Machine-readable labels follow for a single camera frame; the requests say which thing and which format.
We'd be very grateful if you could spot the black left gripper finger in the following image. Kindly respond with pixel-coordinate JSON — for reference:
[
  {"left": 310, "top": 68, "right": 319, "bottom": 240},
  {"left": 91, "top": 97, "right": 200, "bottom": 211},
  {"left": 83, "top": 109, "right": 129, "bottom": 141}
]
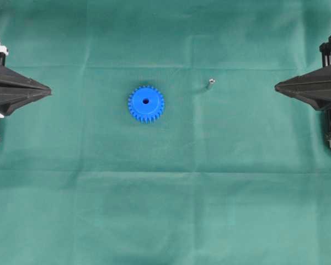
[
  {"left": 0, "top": 87, "right": 51, "bottom": 116},
  {"left": 0, "top": 65, "right": 50, "bottom": 92}
]

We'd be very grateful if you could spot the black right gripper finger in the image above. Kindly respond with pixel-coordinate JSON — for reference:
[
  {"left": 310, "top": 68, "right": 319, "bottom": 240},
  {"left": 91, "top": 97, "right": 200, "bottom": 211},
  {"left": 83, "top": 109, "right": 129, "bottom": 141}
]
[
  {"left": 275, "top": 65, "right": 331, "bottom": 92},
  {"left": 275, "top": 88, "right": 331, "bottom": 111}
]

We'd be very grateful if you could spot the small grey metal shaft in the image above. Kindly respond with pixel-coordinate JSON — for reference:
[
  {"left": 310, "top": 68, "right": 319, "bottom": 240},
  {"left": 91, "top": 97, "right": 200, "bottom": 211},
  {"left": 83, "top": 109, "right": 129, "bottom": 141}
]
[{"left": 207, "top": 78, "right": 216, "bottom": 89}]

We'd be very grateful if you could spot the green table cloth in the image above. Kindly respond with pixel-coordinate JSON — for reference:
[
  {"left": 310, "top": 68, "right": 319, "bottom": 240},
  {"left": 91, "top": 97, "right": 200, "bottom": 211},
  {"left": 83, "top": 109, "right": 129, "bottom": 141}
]
[{"left": 0, "top": 1, "right": 331, "bottom": 264}]

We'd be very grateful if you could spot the blue plastic gear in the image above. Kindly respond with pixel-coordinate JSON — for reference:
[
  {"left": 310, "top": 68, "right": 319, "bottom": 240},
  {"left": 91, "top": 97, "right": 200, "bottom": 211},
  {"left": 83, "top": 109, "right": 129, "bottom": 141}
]
[{"left": 127, "top": 86, "right": 165, "bottom": 124}]

